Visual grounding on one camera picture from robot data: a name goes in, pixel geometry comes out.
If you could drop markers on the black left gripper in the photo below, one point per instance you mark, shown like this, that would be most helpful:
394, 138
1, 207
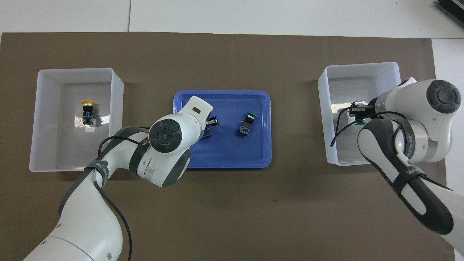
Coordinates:
207, 122

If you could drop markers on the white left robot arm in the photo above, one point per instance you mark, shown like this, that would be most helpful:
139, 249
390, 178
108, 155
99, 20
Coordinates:
90, 224

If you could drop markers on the green push button switch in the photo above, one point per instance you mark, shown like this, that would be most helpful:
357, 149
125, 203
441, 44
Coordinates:
244, 128
359, 123

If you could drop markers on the blue plastic tray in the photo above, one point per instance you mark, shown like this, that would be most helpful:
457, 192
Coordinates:
232, 156

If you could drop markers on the yellow push button switch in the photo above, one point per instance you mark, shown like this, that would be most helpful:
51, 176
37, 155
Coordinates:
87, 116
207, 133

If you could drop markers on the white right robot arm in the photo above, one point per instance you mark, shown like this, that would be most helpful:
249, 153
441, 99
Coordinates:
435, 108

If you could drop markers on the translucent white plastic box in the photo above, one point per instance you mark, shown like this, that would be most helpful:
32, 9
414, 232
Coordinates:
324, 145
116, 108

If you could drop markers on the dark grey ribbed device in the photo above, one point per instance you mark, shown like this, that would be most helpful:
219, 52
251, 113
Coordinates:
453, 7

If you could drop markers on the brown paper table mat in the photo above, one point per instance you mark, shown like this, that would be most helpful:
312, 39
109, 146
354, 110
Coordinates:
232, 217

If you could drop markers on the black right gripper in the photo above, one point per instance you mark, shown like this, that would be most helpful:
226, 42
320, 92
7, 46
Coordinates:
369, 111

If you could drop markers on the white paper label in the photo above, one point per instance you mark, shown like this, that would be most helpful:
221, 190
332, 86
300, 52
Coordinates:
90, 129

